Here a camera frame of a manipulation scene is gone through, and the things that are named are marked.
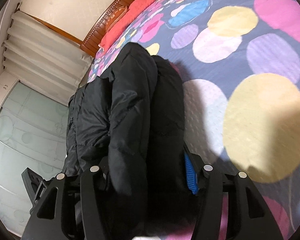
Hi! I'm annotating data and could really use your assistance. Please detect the red pillow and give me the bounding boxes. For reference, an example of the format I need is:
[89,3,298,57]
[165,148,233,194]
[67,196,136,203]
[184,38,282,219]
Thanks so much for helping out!
[99,0,156,54]

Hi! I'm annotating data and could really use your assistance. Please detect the black padded jacket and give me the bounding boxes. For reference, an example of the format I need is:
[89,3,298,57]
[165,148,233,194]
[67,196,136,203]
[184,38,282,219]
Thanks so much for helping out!
[63,42,198,239]

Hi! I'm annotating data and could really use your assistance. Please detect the frosted glass wardrobe door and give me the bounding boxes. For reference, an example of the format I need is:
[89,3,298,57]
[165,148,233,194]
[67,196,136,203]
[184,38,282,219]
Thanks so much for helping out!
[0,83,68,236]

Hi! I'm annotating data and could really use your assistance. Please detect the beige curtain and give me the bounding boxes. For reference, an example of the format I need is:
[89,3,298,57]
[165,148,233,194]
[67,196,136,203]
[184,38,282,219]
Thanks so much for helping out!
[3,11,93,105]

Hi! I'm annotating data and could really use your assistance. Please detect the orange patterned cushion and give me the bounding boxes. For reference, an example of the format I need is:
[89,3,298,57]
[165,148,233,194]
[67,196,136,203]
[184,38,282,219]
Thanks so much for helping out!
[106,6,128,32]

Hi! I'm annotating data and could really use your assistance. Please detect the colourful dotted bed blanket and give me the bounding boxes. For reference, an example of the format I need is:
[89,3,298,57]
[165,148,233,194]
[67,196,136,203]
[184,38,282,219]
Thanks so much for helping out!
[89,0,300,239]

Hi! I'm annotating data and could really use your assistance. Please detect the wooden headboard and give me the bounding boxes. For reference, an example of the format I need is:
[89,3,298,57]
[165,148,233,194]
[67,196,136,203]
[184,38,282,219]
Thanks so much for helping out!
[80,0,166,58]

